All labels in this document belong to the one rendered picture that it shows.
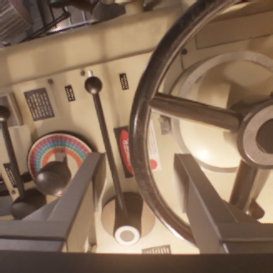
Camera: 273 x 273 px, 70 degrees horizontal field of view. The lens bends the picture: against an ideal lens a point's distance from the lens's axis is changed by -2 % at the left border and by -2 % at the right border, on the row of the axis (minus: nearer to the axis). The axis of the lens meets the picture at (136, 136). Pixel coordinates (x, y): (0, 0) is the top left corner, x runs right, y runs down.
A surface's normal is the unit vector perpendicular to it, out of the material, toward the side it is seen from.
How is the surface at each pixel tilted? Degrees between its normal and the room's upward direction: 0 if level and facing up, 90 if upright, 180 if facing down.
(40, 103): 90
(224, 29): 90
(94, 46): 90
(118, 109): 90
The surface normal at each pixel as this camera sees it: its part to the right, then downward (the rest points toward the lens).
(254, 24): 0.00, 0.29
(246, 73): 0.01, -0.22
